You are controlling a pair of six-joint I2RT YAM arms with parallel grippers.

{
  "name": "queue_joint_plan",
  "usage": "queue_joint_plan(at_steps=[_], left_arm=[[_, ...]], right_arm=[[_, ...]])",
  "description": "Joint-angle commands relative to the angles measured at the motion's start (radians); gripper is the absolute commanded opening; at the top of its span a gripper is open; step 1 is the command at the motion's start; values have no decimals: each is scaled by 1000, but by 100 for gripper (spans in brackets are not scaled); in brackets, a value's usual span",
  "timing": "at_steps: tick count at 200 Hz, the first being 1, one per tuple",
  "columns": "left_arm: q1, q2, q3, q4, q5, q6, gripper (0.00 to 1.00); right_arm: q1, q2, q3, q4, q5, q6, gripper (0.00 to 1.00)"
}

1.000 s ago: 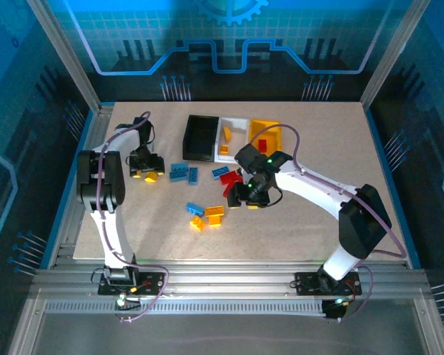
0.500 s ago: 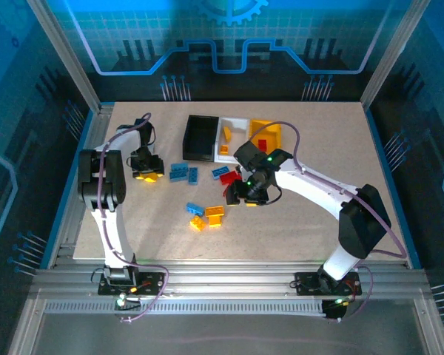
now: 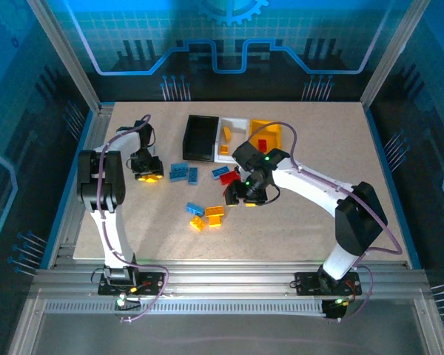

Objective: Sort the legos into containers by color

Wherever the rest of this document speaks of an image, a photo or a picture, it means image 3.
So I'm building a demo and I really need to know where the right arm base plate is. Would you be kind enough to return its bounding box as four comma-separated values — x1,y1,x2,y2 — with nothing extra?
294,271,363,297

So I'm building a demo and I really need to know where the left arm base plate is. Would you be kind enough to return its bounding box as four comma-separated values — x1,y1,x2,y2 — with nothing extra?
97,272,167,297

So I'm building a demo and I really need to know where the aluminium frame post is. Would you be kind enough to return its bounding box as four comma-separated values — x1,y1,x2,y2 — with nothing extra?
360,0,432,109
26,0,104,114

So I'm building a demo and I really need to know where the yellow plastic container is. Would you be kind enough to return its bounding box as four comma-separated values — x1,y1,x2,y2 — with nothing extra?
248,118,284,153

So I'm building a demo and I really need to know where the white plastic container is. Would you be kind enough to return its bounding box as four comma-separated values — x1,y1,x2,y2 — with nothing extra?
213,117,251,164

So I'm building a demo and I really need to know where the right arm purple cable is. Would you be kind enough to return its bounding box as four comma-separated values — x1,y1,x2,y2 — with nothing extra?
250,121,404,323

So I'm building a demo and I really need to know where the aluminium side rail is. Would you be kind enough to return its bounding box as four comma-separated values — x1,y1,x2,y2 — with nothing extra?
47,102,115,269

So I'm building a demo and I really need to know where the aluminium table rail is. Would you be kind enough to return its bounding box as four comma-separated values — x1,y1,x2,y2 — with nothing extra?
29,258,430,297

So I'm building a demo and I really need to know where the slotted grey cable duct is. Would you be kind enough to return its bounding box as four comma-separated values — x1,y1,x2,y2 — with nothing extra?
43,300,326,316

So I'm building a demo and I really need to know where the black plastic container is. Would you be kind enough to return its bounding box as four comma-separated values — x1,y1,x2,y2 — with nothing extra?
181,114,221,163

